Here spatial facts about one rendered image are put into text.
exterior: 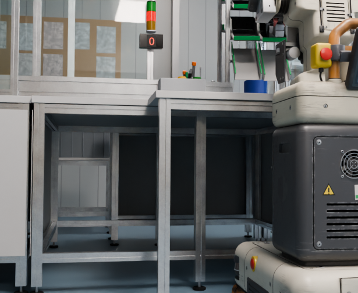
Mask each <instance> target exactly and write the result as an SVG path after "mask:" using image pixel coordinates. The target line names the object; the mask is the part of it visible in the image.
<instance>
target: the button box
mask: <svg viewBox="0 0 358 293"><path fill-rule="evenodd" d="M158 90H164V91H204V92H205V79H196V78H195V79H192V78H162V77H161V78H160V79H159V80H158Z"/></svg>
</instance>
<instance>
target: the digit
mask: <svg viewBox="0 0 358 293"><path fill-rule="evenodd" d="M147 47H156V35H147Z"/></svg>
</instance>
